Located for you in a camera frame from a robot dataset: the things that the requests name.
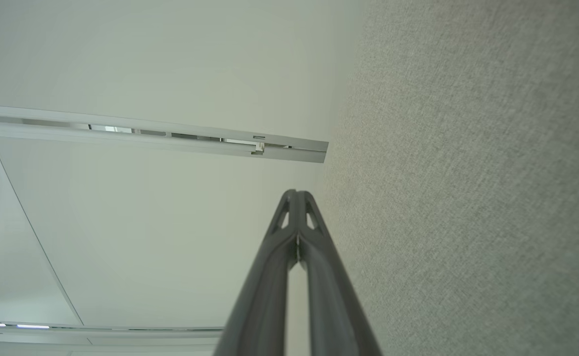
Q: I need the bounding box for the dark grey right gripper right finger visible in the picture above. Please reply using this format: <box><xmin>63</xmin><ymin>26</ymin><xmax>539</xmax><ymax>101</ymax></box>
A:
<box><xmin>297</xmin><ymin>190</ymin><xmax>383</xmax><ymax>356</ymax></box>

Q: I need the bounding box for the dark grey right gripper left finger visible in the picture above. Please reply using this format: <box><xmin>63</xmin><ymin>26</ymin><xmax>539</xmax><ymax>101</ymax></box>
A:
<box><xmin>213</xmin><ymin>189</ymin><xmax>300</xmax><ymax>356</ymax></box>

